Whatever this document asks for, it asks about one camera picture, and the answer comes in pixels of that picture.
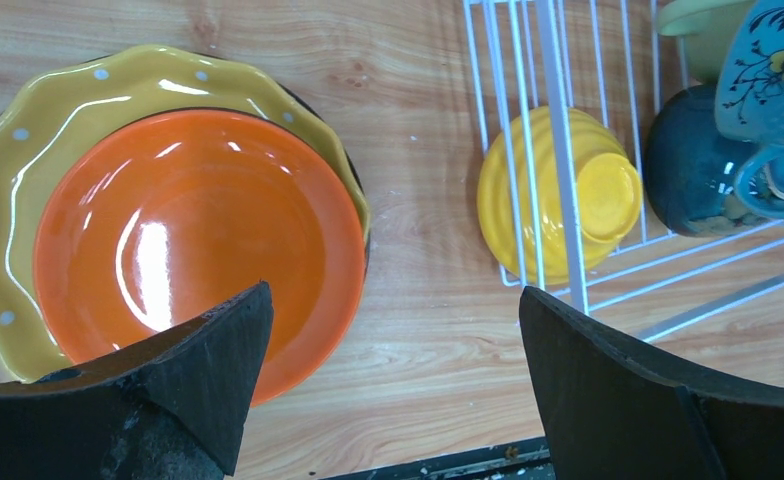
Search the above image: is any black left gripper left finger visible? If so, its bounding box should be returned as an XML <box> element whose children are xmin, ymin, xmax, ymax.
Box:
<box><xmin>0</xmin><ymin>282</ymin><xmax>273</xmax><ymax>479</ymax></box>

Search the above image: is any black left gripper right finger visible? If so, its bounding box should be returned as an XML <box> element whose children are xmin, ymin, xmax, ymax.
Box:
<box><xmin>519</xmin><ymin>286</ymin><xmax>784</xmax><ymax>479</ymax></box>

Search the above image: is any orange plate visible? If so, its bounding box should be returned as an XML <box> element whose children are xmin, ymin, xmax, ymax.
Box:
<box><xmin>33</xmin><ymin>109</ymin><xmax>367</xmax><ymax>405</ymax></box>

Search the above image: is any yellow dotted plate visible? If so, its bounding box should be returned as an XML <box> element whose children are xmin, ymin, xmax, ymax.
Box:
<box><xmin>0</xmin><ymin>44</ymin><xmax>372</xmax><ymax>384</ymax></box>

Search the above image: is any blue dotted mug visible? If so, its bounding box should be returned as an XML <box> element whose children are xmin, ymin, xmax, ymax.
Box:
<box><xmin>714</xmin><ymin>1</ymin><xmax>784</xmax><ymax>220</ymax></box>

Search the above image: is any light green mug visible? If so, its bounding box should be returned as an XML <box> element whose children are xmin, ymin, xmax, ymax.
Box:
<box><xmin>656</xmin><ymin>0</ymin><xmax>755</xmax><ymax>83</ymax></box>

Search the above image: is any yellow ribbed bowl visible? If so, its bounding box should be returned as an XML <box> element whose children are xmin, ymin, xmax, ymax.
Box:
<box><xmin>477</xmin><ymin>106</ymin><xmax>643</xmax><ymax>285</ymax></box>

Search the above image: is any dark blue floral bowl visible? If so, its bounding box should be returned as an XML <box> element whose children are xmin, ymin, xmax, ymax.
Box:
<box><xmin>641</xmin><ymin>84</ymin><xmax>768</xmax><ymax>237</ymax></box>

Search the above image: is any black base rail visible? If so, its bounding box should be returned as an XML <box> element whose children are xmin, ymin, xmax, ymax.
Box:
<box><xmin>332</xmin><ymin>437</ymin><xmax>556</xmax><ymax>480</ymax></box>

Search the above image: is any white wire dish rack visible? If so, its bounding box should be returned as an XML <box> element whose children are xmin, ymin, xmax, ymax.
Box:
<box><xmin>464</xmin><ymin>1</ymin><xmax>784</xmax><ymax>341</ymax></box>

